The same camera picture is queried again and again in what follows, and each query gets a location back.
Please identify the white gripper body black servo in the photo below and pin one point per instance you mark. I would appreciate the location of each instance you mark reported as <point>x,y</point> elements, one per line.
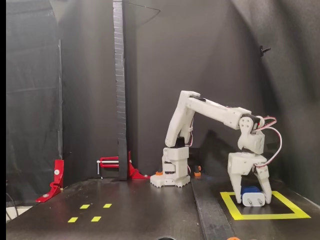
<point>242,163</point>

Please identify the red angle bracket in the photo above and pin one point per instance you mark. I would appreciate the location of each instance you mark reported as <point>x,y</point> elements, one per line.
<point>132,172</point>

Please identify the small yellow tape marker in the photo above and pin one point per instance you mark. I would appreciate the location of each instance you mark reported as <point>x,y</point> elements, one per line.
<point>107,205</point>
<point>85,206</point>
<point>96,219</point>
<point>73,220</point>

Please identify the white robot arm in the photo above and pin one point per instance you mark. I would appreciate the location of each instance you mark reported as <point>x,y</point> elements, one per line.
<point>212,110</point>

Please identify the long black flat strip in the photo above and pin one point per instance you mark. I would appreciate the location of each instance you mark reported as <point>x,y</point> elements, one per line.
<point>210,212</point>

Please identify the red screw clamp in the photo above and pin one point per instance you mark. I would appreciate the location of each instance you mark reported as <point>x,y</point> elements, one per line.
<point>107,159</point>

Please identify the black clip on cloth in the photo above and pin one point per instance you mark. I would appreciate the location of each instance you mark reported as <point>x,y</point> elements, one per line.
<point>261,50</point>

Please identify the black backdrop cloth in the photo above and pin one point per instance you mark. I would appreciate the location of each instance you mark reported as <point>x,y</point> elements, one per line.
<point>212,62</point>

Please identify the red folding metal bracket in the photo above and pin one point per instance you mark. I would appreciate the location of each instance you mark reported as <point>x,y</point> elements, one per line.
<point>58,170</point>

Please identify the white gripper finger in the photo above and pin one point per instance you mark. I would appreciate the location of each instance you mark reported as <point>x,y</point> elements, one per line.
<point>264,182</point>
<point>237,187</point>

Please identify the black tape piece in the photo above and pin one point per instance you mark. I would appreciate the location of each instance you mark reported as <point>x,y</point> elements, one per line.
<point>271,145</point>
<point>270,155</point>

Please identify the yellow tape square outline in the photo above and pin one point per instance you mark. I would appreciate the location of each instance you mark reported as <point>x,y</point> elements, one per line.
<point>275,216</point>

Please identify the blue white charger block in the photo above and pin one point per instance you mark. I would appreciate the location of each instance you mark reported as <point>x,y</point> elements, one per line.
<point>252,201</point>

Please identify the black foam wrapped post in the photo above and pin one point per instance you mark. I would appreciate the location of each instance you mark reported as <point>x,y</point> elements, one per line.
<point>120,75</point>

